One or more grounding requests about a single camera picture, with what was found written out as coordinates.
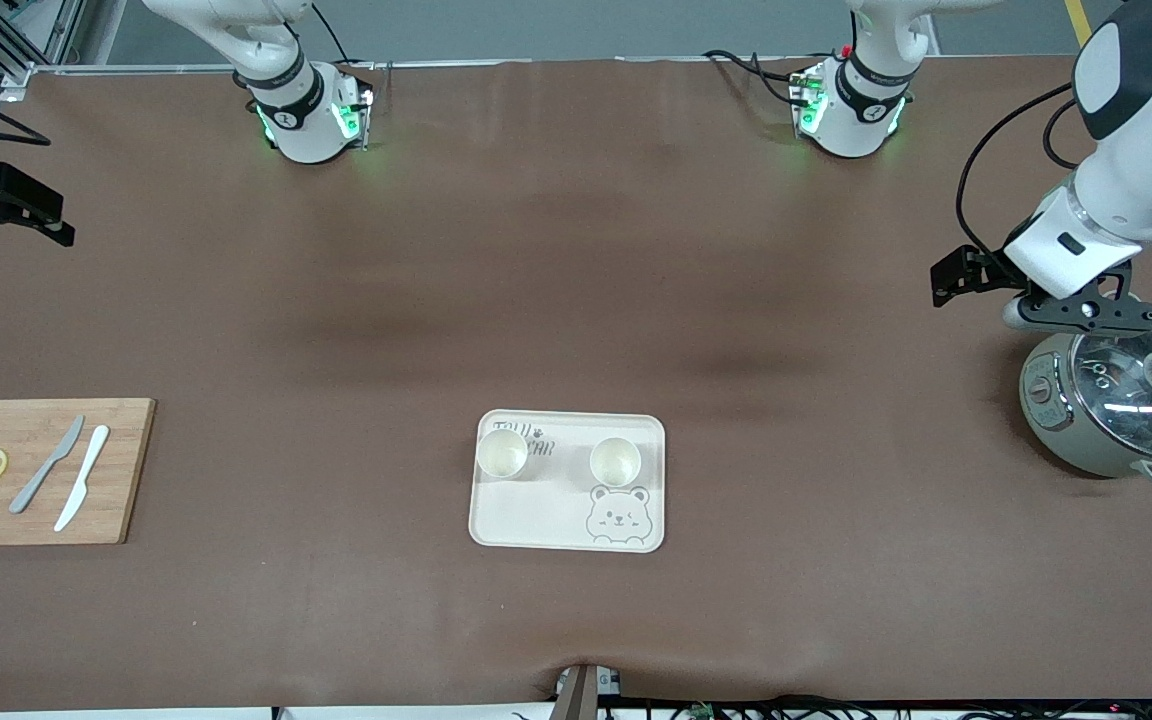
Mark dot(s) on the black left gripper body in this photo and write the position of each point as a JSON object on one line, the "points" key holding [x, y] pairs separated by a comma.
{"points": [[982, 270]]}

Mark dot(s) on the paper cup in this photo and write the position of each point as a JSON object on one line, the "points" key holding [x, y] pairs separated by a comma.
{"points": [[615, 462]]}

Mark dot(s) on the white plastic cup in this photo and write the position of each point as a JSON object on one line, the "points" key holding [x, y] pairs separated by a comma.
{"points": [[502, 453]]}

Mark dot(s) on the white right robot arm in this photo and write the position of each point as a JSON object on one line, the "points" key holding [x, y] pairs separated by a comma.
{"points": [[306, 130]]}

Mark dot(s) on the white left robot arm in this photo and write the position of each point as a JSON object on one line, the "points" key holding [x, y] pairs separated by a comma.
{"points": [[1136, 180]]}

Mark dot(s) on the grey-green cooking pot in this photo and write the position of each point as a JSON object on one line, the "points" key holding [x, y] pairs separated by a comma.
{"points": [[1056, 420]]}

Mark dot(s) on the glass pot lid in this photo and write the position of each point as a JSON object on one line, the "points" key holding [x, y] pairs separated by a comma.
{"points": [[1146, 400]]}

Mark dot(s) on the grey plastic knife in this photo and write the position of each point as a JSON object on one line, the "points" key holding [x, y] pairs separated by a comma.
{"points": [[46, 468]]}

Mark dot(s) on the bamboo cutting board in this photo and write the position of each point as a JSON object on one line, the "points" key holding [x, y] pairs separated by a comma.
{"points": [[126, 470]]}

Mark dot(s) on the white plastic knife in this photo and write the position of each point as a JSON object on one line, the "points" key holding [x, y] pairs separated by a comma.
{"points": [[83, 480]]}

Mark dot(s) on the brown table cover mat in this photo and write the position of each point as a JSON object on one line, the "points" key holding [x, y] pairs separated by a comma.
{"points": [[576, 250]]}

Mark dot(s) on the cream tray with bear print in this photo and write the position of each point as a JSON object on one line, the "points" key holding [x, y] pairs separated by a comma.
{"points": [[556, 515]]}

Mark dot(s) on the metal table edge clamp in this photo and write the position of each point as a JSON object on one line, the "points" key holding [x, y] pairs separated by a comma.
{"points": [[586, 690]]}

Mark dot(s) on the aluminium frame structure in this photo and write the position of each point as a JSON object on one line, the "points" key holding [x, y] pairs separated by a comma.
{"points": [[66, 30]]}

